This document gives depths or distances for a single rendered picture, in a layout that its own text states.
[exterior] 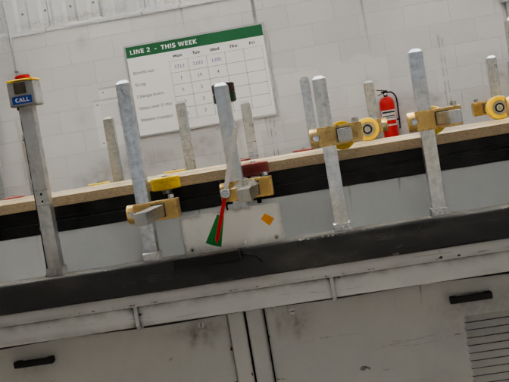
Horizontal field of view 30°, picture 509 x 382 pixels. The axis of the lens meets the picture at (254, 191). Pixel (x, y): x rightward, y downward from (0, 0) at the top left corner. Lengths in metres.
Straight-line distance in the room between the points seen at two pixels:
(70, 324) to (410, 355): 0.95
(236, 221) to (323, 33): 7.26
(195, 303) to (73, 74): 7.54
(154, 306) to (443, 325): 0.82
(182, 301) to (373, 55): 7.28
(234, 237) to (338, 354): 0.52
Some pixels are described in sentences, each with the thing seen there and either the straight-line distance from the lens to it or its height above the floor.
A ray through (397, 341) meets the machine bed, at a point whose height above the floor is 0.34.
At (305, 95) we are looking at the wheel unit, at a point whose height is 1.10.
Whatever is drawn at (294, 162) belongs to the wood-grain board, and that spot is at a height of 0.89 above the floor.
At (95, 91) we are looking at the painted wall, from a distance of 9.87.
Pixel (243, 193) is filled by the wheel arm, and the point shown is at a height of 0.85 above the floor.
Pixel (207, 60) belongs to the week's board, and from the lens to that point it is 9.66.
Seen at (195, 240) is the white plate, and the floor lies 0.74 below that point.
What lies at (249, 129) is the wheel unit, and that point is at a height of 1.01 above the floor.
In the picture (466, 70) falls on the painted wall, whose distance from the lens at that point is 9.70.
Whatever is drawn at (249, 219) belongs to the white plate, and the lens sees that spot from 2.44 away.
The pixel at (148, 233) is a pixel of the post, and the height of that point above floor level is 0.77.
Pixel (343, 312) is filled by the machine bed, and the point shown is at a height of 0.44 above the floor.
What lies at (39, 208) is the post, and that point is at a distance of 2.54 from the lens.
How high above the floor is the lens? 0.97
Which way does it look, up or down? 3 degrees down
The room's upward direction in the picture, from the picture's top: 9 degrees counter-clockwise
